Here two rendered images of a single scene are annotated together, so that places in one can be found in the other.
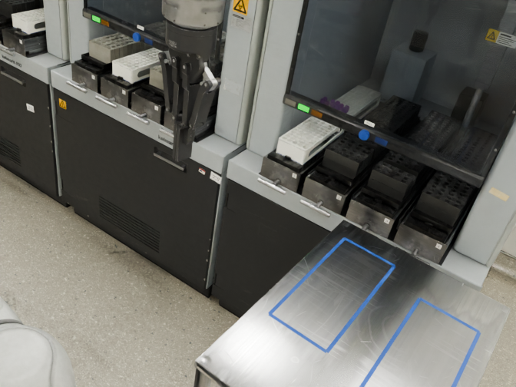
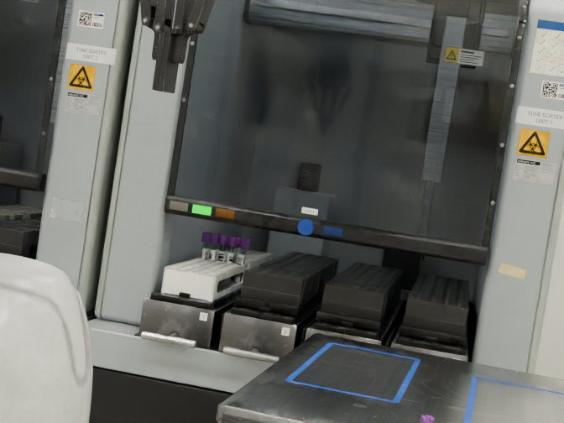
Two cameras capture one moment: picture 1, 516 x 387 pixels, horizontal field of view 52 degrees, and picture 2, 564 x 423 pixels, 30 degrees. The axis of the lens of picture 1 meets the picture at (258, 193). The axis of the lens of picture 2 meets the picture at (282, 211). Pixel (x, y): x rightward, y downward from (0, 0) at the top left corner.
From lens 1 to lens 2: 83 cm
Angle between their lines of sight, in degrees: 36
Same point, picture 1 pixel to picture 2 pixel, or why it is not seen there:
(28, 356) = (42, 268)
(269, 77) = (135, 180)
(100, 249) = not seen: outside the picture
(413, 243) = not seen: hidden behind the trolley
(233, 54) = (68, 154)
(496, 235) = (524, 337)
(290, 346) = (342, 399)
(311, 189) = (236, 331)
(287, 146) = (182, 276)
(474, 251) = not seen: hidden behind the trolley
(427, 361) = (530, 409)
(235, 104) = (73, 238)
